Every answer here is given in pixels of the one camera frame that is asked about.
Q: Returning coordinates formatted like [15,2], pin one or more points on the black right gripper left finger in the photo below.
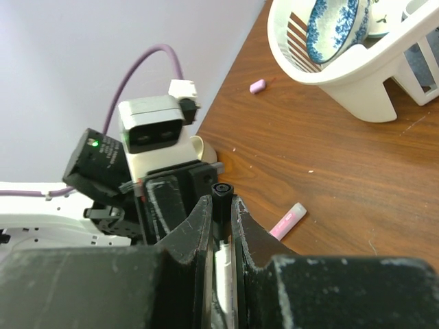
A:
[166,285]

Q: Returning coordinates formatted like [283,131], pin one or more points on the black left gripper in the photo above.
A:
[166,197]

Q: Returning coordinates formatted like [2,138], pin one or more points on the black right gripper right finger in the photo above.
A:
[278,288]

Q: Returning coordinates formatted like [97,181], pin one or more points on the small black pen cap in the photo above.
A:
[222,195]

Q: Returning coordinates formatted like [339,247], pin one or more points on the white black marker pen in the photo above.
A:
[224,282]

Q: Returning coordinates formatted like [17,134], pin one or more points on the pink highlighter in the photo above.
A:
[288,221]

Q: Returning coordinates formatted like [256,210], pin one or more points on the purple highlighter cap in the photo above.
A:
[258,86]

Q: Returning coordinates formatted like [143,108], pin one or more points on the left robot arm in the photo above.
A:
[117,199]

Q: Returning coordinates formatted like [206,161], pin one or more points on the beige ceramic bowl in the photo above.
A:
[204,151]

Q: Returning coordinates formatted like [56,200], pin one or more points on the white plastic dish basket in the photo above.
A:
[355,79]

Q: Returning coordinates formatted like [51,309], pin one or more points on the blue white patterned bowl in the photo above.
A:
[335,26]

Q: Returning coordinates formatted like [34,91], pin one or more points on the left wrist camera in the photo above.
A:
[154,130]

